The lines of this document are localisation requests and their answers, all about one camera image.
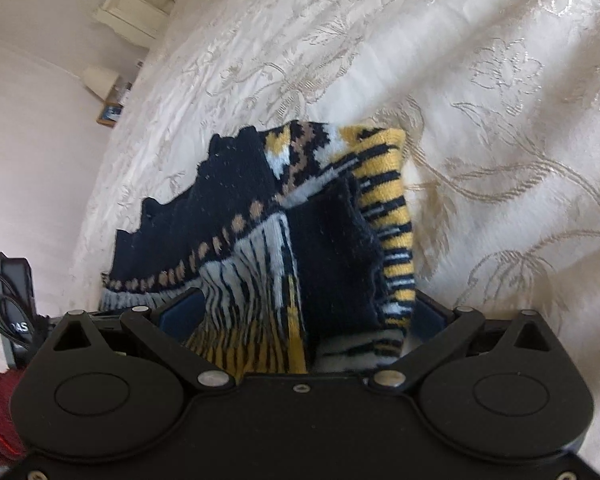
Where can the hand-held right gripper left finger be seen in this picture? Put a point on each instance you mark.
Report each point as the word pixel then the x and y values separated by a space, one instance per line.
pixel 182 317

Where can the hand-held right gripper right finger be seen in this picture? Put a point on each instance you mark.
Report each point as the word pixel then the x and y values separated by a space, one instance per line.
pixel 432 317

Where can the navy yellow patterned knit sweater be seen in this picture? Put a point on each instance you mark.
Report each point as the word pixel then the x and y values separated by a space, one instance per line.
pixel 260 240

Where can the wooden bedside table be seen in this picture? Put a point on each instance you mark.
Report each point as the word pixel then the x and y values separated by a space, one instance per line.
pixel 120 97

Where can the bed with cream embroidered bedspread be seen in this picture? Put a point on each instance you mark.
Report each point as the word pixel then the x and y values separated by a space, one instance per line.
pixel 480 85

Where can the table lamp with cream shade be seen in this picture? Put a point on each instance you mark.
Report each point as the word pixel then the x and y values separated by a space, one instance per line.
pixel 100 80

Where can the cream tufted headboard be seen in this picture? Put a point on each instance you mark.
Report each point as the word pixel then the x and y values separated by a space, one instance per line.
pixel 130 5

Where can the dark picture frame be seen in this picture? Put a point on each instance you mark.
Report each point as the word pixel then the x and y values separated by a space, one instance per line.
pixel 113 113

